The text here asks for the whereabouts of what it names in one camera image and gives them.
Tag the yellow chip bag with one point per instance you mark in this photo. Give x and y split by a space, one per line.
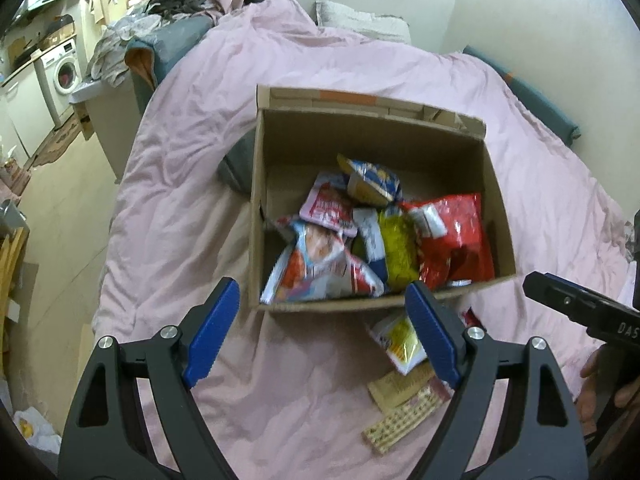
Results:
386 241

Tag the tan snack packet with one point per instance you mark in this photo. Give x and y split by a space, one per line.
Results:
394 389

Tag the pink duvet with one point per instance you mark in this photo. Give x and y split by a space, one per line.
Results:
287 397

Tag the cracker packet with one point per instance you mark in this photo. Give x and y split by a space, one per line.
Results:
393 427

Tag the dark grey striped garment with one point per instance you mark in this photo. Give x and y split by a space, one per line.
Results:
236 168

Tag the cardboard box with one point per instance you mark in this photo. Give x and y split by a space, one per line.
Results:
300 132

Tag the grey pillow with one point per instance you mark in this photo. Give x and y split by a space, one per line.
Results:
374 26

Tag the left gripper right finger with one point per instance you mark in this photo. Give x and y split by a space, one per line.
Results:
511 415

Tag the teal blanket pile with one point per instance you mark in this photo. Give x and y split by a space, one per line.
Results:
151 57

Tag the white red snack bag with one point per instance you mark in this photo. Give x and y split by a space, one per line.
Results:
316 265

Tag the white washing machine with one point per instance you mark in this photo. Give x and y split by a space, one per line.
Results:
58 74

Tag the yellow white snack packet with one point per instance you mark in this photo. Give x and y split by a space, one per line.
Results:
397 337

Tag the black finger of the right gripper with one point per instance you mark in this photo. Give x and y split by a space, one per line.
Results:
602 317

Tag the blue snack bag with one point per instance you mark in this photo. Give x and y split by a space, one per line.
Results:
368 183

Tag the person's right hand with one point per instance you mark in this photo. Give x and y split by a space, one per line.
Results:
626 398

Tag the red white snack pouch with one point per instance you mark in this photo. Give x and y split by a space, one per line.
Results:
328 205

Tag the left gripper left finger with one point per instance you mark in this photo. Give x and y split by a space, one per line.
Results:
105 435

